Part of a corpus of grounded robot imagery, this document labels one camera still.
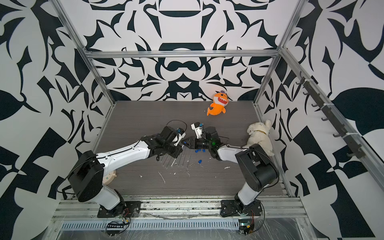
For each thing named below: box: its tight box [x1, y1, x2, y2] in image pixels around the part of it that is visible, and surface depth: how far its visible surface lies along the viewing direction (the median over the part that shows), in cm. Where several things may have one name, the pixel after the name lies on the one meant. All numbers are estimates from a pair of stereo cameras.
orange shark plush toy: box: [206, 90, 229, 116], surface depth 114 cm
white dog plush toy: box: [241, 120, 275, 156], surface depth 96 cm
